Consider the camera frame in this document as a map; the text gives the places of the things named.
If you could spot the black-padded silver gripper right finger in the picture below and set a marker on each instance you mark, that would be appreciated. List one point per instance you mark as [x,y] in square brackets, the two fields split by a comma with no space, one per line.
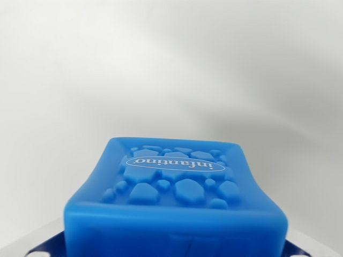
[300,247]

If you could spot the black-padded silver gripper left finger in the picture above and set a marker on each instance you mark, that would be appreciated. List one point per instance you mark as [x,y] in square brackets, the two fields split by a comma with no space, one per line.
[47,242]

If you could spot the blue embossed soft cube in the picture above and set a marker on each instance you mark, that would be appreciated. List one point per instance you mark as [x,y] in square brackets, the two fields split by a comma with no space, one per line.
[174,219]

